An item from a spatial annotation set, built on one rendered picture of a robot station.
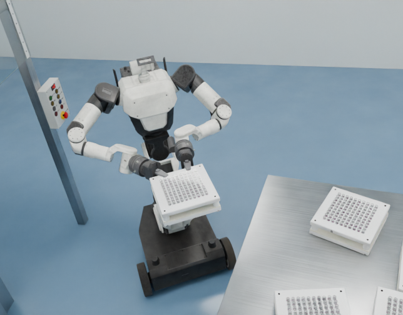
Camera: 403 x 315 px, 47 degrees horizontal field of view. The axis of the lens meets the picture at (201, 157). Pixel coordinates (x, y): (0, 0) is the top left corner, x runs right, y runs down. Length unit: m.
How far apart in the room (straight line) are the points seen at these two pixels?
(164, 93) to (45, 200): 1.78
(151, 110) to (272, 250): 0.93
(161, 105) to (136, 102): 0.13
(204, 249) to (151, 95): 1.02
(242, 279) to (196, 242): 1.10
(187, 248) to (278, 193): 0.89
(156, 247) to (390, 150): 2.03
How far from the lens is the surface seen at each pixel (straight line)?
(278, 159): 3.73
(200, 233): 2.94
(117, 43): 5.59
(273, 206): 2.09
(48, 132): 2.98
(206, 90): 2.35
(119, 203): 3.53
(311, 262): 1.89
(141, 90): 2.29
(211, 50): 5.20
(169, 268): 2.76
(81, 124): 2.23
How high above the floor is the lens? 2.31
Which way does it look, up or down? 37 degrees down
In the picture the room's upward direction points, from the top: 7 degrees counter-clockwise
